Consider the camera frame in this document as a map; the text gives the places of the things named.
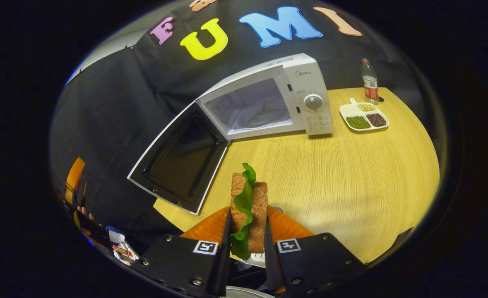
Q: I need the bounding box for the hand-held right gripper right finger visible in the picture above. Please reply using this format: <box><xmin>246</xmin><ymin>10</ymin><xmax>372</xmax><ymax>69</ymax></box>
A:
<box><xmin>264</xmin><ymin>206</ymin><xmax>369</xmax><ymax>297</ymax></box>

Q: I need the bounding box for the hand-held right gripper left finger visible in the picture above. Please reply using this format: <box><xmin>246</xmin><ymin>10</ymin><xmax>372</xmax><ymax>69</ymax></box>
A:
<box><xmin>131</xmin><ymin>206</ymin><xmax>232</xmax><ymax>298</ymax></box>

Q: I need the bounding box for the sandwich with green lettuce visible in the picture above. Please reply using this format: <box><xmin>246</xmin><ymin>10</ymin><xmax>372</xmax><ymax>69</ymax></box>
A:
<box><xmin>229</xmin><ymin>163</ymin><xmax>269</xmax><ymax>260</ymax></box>

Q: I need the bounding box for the white microwave oven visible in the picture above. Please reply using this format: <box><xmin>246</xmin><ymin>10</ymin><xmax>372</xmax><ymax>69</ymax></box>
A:
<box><xmin>127</xmin><ymin>53</ymin><xmax>334</xmax><ymax>216</ymax></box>

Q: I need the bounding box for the white red blue object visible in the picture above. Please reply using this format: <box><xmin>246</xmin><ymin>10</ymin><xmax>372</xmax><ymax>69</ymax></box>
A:
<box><xmin>105</xmin><ymin>226</ymin><xmax>140</xmax><ymax>266</ymax></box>

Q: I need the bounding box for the white rectangular plate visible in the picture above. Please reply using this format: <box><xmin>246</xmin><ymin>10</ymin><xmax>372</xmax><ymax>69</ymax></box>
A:
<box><xmin>240</xmin><ymin>206</ymin><xmax>286</xmax><ymax>269</ymax></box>

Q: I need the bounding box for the black backdrop cloth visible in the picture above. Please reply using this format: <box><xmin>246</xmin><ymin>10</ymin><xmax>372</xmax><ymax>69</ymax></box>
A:
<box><xmin>49</xmin><ymin>0</ymin><xmax>424</xmax><ymax>253</ymax></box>

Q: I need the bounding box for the white divided tray of beans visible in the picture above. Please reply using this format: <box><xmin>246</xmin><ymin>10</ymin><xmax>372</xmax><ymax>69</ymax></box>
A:
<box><xmin>339</xmin><ymin>98</ymin><xmax>390</xmax><ymax>132</ymax></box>

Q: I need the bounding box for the clear plastic water bottle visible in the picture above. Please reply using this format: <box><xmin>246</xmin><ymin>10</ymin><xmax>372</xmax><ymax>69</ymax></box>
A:
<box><xmin>361</xmin><ymin>58</ymin><xmax>380</xmax><ymax>105</ymax></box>

